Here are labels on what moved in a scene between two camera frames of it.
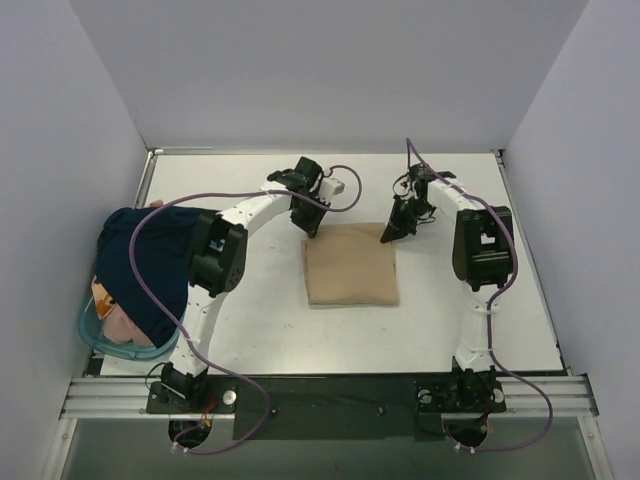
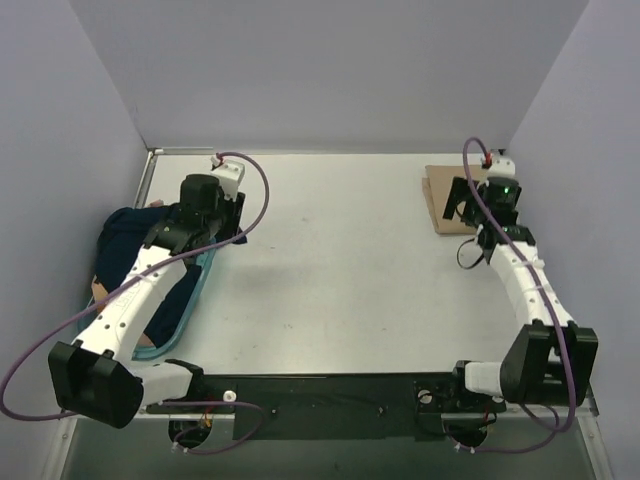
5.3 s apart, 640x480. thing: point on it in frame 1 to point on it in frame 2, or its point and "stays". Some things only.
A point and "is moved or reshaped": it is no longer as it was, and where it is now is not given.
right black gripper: [400, 218] to [458, 198]
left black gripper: [307, 216] to [238, 215]
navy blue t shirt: [163, 250] stays
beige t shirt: [347, 264] is moved or reshaped
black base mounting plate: [328, 408] stays
